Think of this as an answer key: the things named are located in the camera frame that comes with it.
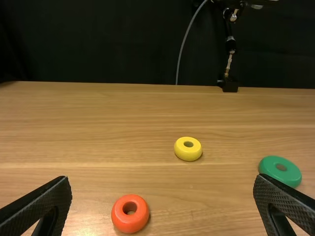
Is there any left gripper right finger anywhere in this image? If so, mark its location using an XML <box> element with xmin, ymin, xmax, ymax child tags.
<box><xmin>253</xmin><ymin>174</ymin><xmax>315</xmax><ymax>236</ymax></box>

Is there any black clamp stand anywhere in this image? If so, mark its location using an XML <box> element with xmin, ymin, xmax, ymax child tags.
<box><xmin>216</xmin><ymin>0</ymin><xmax>280</xmax><ymax>93</ymax></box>

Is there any orange ring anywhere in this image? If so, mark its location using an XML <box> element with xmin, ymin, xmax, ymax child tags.
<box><xmin>111</xmin><ymin>194</ymin><xmax>150</xmax><ymax>234</ymax></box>

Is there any yellow ring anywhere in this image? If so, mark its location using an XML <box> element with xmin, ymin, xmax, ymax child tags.
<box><xmin>174</xmin><ymin>136</ymin><xmax>203</xmax><ymax>162</ymax></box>

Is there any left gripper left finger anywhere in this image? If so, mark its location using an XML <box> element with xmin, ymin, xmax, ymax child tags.
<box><xmin>0</xmin><ymin>175</ymin><xmax>73</xmax><ymax>236</ymax></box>

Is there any dark green ring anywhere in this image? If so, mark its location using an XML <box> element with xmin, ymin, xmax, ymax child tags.
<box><xmin>258</xmin><ymin>155</ymin><xmax>303</xmax><ymax>189</ymax></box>

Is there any grey cable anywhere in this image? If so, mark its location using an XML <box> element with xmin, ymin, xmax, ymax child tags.
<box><xmin>175</xmin><ymin>0</ymin><xmax>210</xmax><ymax>86</ymax></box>

